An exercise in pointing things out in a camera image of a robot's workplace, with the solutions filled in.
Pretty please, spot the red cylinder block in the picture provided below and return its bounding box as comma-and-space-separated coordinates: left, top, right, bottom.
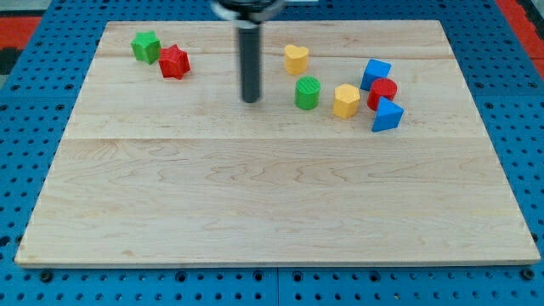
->
367, 78, 398, 111

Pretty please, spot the red star block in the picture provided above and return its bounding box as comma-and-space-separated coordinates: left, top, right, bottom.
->
159, 44, 190, 80

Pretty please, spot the silver round tool flange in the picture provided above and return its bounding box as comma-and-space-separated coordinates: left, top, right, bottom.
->
211, 0, 285, 23

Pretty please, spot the yellow hexagon block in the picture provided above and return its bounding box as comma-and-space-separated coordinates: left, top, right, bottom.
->
332, 83, 360, 119

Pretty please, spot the wooden board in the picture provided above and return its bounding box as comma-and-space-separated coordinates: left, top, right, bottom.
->
15, 20, 541, 269

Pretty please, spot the green star block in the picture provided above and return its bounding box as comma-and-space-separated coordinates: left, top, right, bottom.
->
131, 31, 161, 65

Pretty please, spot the blue cube block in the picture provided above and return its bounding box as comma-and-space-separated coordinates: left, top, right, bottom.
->
360, 59, 392, 91

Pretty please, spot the blue triangle block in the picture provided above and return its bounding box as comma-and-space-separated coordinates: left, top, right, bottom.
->
371, 97, 405, 132

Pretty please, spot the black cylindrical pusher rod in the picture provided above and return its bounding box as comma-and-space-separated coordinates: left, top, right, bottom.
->
237, 21, 261, 103

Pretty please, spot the green cylinder block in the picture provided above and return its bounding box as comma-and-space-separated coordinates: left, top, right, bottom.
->
294, 76, 320, 111

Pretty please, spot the yellow heart block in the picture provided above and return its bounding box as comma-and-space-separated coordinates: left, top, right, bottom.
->
284, 44, 309, 75

